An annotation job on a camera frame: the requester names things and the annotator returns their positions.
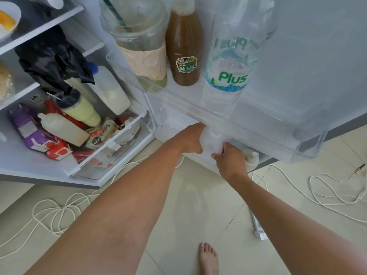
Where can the person's right hand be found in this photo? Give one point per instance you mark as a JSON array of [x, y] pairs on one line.
[[233, 166]]

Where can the person's left hand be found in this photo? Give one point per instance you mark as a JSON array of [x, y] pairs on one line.
[[190, 140]]

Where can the white plastic milk jug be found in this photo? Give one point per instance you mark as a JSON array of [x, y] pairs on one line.
[[212, 140]]

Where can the grey refrigerator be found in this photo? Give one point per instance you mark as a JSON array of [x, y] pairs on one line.
[[315, 54]]

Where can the person's left forearm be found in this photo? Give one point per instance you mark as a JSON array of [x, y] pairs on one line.
[[114, 214]]

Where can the person's right forearm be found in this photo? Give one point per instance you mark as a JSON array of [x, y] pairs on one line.
[[286, 226]]

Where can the person's bare foot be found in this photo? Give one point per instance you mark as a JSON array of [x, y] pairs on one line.
[[208, 260]]

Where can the small white bottle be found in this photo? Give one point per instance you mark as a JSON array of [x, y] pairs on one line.
[[252, 158]]

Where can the clear crisper drawer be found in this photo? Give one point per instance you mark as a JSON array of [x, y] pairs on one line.
[[114, 157]]

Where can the brown chips packet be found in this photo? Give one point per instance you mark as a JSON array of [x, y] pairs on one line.
[[101, 134]]

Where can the white jug blue cap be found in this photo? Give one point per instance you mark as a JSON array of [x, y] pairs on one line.
[[111, 91]]

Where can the clear water bottle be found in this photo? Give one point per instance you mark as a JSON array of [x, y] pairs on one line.
[[235, 54]]

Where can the brown liquid bottle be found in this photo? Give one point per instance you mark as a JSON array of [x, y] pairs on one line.
[[185, 40]]

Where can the clear cup paper sleeve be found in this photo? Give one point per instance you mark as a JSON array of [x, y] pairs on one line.
[[137, 40]]

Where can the pale green drink cup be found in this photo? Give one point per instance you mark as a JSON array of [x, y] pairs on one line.
[[80, 108]]

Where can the white squeeze bottle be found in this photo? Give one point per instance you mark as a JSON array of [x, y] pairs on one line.
[[63, 128]]

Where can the red white carton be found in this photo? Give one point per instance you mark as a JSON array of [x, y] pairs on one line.
[[58, 150]]

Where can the green straw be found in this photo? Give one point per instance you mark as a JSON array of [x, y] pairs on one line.
[[114, 14]]

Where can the black plastic bag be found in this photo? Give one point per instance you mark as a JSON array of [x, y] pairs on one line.
[[51, 60]]

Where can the purple carton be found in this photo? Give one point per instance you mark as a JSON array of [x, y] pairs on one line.
[[25, 126]]

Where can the bread loaf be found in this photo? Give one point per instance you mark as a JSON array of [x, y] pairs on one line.
[[4, 83]]

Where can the white plate with food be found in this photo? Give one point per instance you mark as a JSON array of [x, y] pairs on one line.
[[8, 20]]

